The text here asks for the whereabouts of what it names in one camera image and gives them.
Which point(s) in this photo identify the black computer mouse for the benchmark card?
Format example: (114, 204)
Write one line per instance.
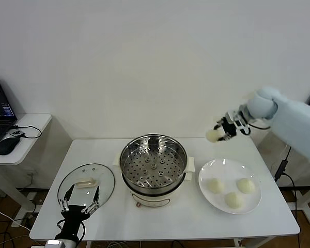
(7, 146)

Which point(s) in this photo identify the white round plate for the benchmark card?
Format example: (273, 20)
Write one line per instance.
(227, 168)

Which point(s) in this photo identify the perforated steel steamer basket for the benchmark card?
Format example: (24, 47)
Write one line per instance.
(153, 168)

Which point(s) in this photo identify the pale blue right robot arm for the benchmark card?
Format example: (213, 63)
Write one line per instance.
(292, 121)

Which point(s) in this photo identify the white steamed baozi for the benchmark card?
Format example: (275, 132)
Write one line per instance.
(213, 136)
(216, 186)
(233, 200)
(245, 185)

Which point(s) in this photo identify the small black patterned dongle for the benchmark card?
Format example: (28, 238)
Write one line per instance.
(16, 133)

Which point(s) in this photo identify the white rounded side table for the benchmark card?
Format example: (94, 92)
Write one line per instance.
(23, 149)

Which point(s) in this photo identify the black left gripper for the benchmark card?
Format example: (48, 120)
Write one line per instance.
(72, 219)

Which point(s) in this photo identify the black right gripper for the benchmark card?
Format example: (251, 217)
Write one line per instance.
(231, 127)

